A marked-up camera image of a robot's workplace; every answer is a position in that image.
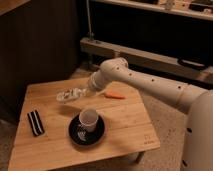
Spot white paper cup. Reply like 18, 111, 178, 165
79, 108, 99, 132

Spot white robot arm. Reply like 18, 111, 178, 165
83, 58, 213, 171

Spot black white striped case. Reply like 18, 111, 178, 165
27, 110, 45, 136

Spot wooden low table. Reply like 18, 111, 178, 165
8, 78, 160, 171

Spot wooden bench shelf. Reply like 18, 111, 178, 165
80, 37, 213, 85

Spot black round plate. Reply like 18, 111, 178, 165
68, 115, 105, 146

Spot orange carrot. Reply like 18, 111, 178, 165
104, 92, 125, 99

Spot metal pole stand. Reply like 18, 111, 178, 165
86, 0, 94, 41

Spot black handle strap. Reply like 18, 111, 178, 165
177, 57, 210, 71

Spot white labelled bottle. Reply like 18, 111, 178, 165
56, 88, 82, 103

